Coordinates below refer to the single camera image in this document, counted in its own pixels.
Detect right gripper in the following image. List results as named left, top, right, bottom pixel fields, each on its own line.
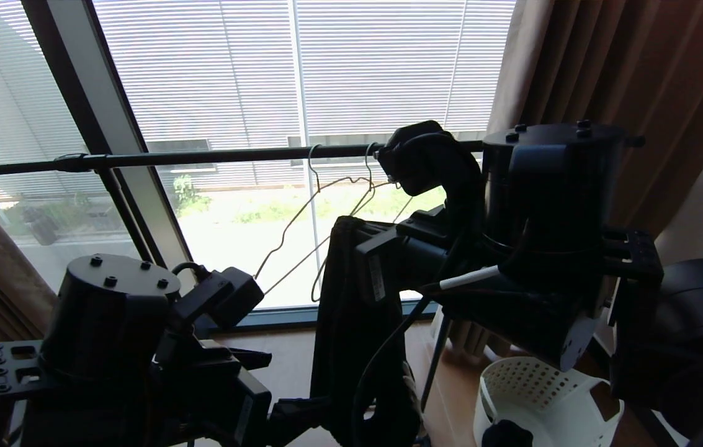
left=354, top=208, right=487, bottom=305

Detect white laundry basket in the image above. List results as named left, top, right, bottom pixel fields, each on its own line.
left=474, top=356, right=626, bottom=447

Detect black shorts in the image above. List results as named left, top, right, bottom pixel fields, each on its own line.
left=311, top=216, right=424, bottom=447

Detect black clothes rack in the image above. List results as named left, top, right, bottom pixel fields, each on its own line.
left=0, top=140, right=485, bottom=410

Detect black cable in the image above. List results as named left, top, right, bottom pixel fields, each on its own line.
left=171, top=262, right=210, bottom=281
left=351, top=266, right=502, bottom=447

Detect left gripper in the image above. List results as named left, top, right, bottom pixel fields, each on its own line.
left=159, top=345, right=334, bottom=447

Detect pink clothes hanger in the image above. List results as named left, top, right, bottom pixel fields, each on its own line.
left=263, top=143, right=417, bottom=304
left=254, top=144, right=401, bottom=281

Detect window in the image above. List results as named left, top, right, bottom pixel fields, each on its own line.
left=0, top=0, right=516, bottom=330

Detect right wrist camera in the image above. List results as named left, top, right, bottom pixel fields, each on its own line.
left=376, top=121, right=482, bottom=209

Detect black garment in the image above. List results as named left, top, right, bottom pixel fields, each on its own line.
left=481, top=419, right=533, bottom=447

